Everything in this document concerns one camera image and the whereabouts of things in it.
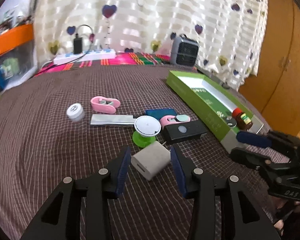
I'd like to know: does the blue card reader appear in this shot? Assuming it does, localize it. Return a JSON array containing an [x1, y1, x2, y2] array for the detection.
[[145, 108, 177, 120]]

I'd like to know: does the black charger cable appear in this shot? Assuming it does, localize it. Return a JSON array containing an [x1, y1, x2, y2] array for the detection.
[[36, 24, 96, 77]]

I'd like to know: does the green white cardboard box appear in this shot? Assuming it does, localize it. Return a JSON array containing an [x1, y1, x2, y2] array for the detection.
[[166, 71, 264, 152]]

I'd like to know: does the silver usb device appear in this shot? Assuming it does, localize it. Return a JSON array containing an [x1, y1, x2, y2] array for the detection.
[[90, 114, 136, 126]]

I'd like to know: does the heart patterned curtain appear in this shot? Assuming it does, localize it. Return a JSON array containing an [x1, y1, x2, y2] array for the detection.
[[32, 0, 268, 89]]

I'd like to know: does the black power adapter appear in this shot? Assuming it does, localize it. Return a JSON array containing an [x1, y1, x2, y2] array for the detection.
[[73, 33, 83, 55]]

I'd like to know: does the brown bottle red cap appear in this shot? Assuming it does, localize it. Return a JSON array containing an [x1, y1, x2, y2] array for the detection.
[[232, 107, 253, 131]]

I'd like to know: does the white power strip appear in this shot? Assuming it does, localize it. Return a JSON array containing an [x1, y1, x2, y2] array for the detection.
[[53, 49, 116, 65]]

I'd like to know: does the black white round gadget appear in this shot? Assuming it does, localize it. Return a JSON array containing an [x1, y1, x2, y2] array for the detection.
[[224, 116, 237, 128]]

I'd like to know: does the black rectangular device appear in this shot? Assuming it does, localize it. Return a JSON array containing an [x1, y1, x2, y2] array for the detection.
[[162, 120, 207, 144]]

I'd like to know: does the grey portable heater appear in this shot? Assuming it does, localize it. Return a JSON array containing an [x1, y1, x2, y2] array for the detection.
[[170, 34, 199, 67]]

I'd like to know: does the brown checkered bedsheet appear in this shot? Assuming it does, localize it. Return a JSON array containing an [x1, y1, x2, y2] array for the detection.
[[0, 63, 291, 240]]

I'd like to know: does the pink clip with teal pad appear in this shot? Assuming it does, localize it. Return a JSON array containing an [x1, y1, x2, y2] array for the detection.
[[160, 115, 191, 129]]

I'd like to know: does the pink nail clipper case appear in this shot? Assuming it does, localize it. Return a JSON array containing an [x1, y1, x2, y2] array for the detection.
[[90, 96, 121, 114]]

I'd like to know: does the white disc green base stand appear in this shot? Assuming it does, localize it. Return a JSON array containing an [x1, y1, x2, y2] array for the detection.
[[132, 115, 161, 148]]

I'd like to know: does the small white round jar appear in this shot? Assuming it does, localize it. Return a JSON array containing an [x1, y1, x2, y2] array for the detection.
[[66, 103, 85, 122]]

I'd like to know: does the wooden wardrobe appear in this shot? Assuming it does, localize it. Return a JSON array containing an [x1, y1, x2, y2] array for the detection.
[[239, 0, 300, 135]]

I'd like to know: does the white cube charger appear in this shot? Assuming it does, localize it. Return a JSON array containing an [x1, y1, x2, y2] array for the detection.
[[131, 141, 171, 181]]

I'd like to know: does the black smartphone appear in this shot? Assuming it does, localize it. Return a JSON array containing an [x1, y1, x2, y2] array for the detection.
[[194, 65, 231, 90]]

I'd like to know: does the person's right hand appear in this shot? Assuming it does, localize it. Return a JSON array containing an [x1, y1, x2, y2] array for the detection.
[[273, 197, 300, 239]]

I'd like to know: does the orange lid storage bin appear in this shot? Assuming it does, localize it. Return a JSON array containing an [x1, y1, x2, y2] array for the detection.
[[0, 23, 37, 92]]

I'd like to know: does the colourful plaid blanket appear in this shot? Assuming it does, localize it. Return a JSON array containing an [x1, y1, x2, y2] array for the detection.
[[34, 51, 198, 78]]

